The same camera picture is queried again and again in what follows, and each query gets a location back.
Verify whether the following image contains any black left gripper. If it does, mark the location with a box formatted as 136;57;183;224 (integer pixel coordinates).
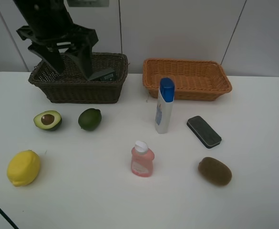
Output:
17;24;99;80

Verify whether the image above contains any dark green pump bottle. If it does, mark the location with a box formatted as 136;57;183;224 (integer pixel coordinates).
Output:
88;68;117;82

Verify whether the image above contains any halved avocado with pit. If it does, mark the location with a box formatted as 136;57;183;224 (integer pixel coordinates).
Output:
33;110;62;131

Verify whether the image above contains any green lime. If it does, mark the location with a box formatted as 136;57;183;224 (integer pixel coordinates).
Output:
78;108;102;131

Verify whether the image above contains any white shampoo bottle blue cap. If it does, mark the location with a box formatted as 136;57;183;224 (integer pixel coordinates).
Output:
155;77;175;134

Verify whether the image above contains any yellow lemon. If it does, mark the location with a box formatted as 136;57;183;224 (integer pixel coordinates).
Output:
7;150;41;187

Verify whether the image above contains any pink soap bottle white cap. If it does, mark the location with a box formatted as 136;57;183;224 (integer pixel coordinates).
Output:
131;140;155;177

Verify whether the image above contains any grey whiteboard eraser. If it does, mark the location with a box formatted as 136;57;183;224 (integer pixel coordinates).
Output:
186;115;222;149

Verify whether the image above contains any brown kiwi fruit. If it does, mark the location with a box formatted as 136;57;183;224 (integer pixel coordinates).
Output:
197;157;232;187

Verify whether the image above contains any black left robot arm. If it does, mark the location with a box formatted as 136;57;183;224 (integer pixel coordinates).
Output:
14;0;98;79

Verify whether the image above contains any dark brown wicker basket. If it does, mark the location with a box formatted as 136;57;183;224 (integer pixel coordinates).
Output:
29;52;128;104

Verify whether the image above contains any orange wicker basket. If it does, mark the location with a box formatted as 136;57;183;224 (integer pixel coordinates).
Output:
143;58;232;101

